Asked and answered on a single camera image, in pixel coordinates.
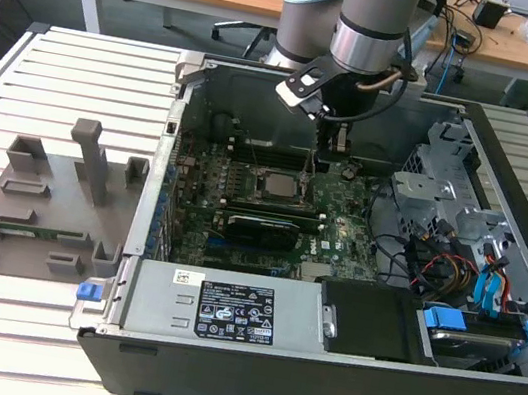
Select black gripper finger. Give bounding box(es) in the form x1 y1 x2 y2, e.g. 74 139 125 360
313 118 355 168

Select silver CPU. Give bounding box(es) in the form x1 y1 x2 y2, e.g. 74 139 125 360
261 170 303 201

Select thin metal locking lever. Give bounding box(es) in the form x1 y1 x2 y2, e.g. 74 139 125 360
241 137 263 167

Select CPU socket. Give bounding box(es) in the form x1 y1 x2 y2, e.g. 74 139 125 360
248 163 324 215

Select black RAM slot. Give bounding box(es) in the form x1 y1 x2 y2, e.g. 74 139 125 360
227 133 325 164
228 144 321 175
219 192 320 221
222 199 329 235

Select white power strip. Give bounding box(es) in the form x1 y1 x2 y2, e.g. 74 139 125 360
402 64 431 93

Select green motherboard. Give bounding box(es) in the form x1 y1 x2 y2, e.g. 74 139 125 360
155 129 398 297

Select silver metal drive cage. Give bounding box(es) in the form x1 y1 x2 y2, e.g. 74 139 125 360
383 111 528 250

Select black graphics card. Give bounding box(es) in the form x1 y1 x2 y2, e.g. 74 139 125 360
219 206 303 256

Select silver chipset heatsink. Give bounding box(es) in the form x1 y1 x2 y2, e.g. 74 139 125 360
298 259 336 285

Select office chair base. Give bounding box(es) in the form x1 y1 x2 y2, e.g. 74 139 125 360
208 15 279 64

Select small black electronics module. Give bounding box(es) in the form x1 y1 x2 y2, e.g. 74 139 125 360
450 29 478 52

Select small black box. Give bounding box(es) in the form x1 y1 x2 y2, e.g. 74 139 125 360
469 0 511 32

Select blue expansion slot clips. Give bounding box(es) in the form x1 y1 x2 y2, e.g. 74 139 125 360
146 162 177 257

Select black plastic cover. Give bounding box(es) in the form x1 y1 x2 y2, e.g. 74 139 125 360
307 273 447 372

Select hard disk in blue carrier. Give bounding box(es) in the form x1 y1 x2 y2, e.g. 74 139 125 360
408 298 528 381

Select grey power supply unit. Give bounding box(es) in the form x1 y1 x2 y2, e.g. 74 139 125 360
100 251 332 369

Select open black PC case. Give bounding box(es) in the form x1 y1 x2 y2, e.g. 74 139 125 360
58 38 528 395

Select grey parts rack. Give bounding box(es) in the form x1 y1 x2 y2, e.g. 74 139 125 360
0 104 158 299

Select blue case latch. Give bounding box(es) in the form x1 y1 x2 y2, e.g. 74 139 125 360
75 280 107 305

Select green RAM stick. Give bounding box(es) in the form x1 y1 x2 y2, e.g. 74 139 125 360
0 219 87 249

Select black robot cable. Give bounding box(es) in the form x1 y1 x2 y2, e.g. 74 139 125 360
324 17 419 133

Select brass coloured cable sleeve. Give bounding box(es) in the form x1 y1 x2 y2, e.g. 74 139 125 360
355 64 401 99

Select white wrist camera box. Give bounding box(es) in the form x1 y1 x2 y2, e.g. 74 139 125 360
271 56 341 124

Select black wire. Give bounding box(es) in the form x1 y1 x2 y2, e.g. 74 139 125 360
334 140 437 290

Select blue cable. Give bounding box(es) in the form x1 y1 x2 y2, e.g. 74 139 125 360
433 27 468 97

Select grey case handle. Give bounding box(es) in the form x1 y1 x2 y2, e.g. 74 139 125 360
168 49 221 100

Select red yellow power wires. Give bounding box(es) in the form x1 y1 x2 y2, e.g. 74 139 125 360
405 246 484 301

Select blue flat wire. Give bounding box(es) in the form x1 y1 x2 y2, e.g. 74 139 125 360
469 266 511 320

